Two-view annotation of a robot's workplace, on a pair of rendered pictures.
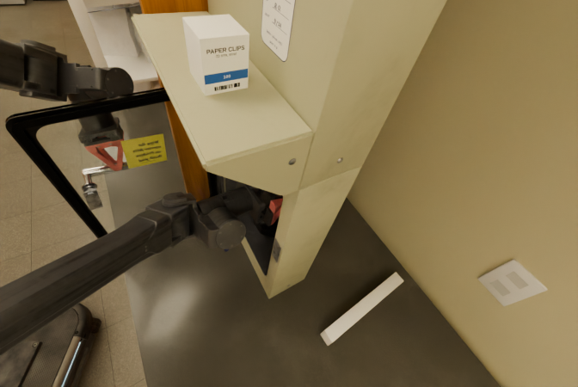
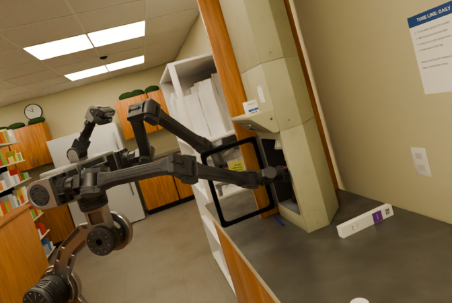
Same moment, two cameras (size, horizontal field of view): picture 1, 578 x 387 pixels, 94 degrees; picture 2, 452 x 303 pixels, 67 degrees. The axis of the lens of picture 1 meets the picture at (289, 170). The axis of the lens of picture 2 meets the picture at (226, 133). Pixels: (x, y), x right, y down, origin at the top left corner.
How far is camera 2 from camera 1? 1.30 m
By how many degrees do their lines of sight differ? 48
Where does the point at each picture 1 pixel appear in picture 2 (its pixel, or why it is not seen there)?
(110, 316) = not seen: outside the picture
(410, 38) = (285, 84)
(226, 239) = (268, 174)
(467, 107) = (358, 104)
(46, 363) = not seen: outside the picture
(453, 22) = (338, 83)
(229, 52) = (252, 104)
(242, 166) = (257, 118)
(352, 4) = (266, 83)
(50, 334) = not seen: outside the picture
